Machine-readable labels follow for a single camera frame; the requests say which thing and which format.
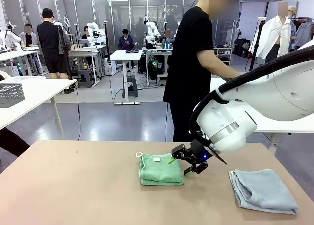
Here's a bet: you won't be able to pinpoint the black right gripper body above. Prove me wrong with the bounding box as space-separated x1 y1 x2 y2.
188 138 214 167

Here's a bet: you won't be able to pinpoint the green towel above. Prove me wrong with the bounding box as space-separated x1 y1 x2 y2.
135 151 185 187

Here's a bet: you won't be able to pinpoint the light blue towel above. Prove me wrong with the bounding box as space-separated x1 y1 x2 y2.
228 168 300 216

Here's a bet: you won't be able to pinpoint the person's right forearm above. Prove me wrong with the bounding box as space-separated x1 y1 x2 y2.
207 59 244 80

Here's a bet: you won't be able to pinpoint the grey plastic basket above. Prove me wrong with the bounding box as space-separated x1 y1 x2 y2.
0 83 26 109

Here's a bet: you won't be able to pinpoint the grey step stool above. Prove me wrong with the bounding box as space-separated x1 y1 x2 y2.
122 75 139 98
77 69 96 88

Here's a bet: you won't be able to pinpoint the person in black t-shirt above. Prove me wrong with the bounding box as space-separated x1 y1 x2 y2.
162 0 247 143

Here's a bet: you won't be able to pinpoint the white shoe rack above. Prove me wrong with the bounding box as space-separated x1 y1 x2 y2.
214 46 233 66

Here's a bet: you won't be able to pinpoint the braided black right arm sleeve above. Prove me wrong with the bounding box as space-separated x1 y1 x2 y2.
188 44 314 147

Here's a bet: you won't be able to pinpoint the white computer tower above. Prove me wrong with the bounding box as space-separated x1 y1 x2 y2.
103 57 118 76

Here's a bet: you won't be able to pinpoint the white standing desk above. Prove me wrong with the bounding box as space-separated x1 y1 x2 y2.
109 50 143 106

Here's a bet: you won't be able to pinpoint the black bags pile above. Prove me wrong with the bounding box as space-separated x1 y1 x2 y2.
232 38 251 58

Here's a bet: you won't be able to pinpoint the seated person behind desk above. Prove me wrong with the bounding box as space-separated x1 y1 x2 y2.
163 29 174 43

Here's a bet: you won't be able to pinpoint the black tripod with white top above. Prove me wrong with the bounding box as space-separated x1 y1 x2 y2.
249 17 267 72

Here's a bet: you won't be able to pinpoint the grey trousers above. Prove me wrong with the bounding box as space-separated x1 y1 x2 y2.
264 44 280 64

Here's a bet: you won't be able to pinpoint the person in purple hoodie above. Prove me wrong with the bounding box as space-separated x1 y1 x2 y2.
118 28 135 51

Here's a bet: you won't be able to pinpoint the black thin tripod pole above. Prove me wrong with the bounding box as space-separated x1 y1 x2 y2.
103 20 111 66

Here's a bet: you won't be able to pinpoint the white open shirt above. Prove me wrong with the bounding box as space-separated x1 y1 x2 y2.
248 15 292 61

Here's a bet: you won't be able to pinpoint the grey equipment desk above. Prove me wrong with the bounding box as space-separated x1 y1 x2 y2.
68 42 106 86

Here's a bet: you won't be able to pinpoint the headless-look display mannequin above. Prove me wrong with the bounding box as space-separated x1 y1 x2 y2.
277 1 289 49

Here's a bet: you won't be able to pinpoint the seated person dark hair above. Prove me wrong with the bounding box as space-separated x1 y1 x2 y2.
81 25 91 40

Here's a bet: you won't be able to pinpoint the black tripod stand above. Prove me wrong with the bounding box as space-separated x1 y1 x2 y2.
56 24 75 80

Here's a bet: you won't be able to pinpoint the denim jacket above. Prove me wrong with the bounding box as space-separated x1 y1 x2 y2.
295 21 314 48

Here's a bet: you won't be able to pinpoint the mannequin with beige hat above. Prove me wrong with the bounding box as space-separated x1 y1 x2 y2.
288 5 299 50

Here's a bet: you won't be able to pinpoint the man in black cap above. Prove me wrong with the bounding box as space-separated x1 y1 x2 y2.
36 7 76 95

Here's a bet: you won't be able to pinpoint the person in black trousers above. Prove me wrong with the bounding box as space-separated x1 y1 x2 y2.
0 127 32 158

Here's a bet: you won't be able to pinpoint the person in grey jacket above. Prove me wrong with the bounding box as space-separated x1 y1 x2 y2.
18 24 39 48

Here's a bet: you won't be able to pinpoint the long white work table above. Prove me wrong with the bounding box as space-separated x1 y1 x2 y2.
0 45 44 76

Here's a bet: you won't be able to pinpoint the black dangling cable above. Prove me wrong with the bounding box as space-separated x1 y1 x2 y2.
74 86 81 141
164 102 169 142

